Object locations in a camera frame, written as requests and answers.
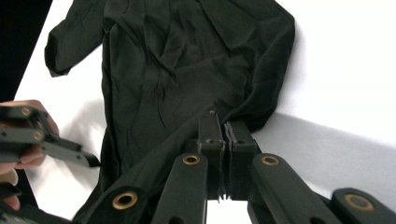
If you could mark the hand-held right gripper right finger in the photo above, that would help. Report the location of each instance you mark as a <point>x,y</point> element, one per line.
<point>239,149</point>

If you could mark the black t-shirt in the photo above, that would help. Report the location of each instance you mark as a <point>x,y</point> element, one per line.
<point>174,71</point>

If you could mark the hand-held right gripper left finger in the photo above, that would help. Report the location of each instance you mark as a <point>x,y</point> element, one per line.
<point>214,146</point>

